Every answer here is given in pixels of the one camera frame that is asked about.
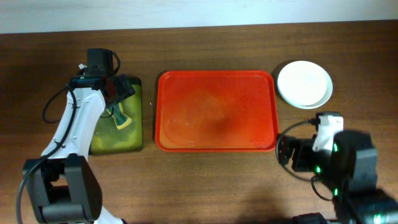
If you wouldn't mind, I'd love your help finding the green and yellow sponge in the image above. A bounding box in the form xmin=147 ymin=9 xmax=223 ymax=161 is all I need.
xmin=106 ymin=103 xmax=132 ymax=129

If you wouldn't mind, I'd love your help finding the white plate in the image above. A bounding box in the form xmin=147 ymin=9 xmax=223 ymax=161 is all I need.
xmin=277 ymin=60 xmax=330 ymax=107

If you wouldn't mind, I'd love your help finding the light green plate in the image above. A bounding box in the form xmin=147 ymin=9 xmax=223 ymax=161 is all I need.
xmin=277 ymin=75 xmax=333 ymax=110

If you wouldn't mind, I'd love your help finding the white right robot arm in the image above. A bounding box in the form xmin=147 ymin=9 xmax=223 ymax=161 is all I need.
xmin=277 ymin=130 xmax=397 ymax=223

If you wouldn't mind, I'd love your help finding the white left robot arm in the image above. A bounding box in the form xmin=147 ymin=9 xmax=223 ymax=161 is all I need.
xmin=16 ymin=49 xmax=135 ymax=223

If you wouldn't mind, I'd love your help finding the black tray with yellow liquid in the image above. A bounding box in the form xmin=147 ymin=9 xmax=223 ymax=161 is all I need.
xmin=89 ymin=77 xmax=143 ymax=156

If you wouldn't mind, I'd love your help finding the red plastic tray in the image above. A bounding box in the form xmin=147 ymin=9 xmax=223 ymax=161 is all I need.
xmin=155 ymin=70 xmax=279 ymax=152

